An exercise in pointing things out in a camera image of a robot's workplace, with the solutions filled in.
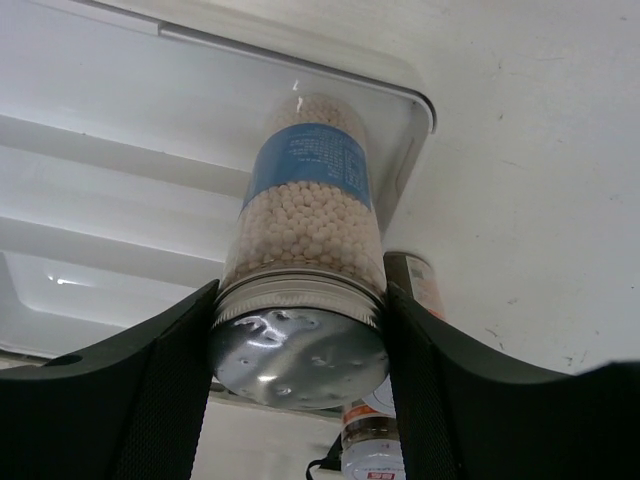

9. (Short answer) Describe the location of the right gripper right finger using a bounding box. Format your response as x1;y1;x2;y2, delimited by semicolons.
384;286;639;479

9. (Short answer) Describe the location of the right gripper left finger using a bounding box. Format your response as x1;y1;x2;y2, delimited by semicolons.
1;281;219;479

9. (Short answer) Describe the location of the spice jar red label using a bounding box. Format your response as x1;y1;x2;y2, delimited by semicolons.
383;251;445;320
341;377;406;480

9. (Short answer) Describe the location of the blue-label bead jar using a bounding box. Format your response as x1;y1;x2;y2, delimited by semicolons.
209;94;388;410

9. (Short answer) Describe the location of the white divided tray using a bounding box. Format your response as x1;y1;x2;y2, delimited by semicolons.
1;1;437;358

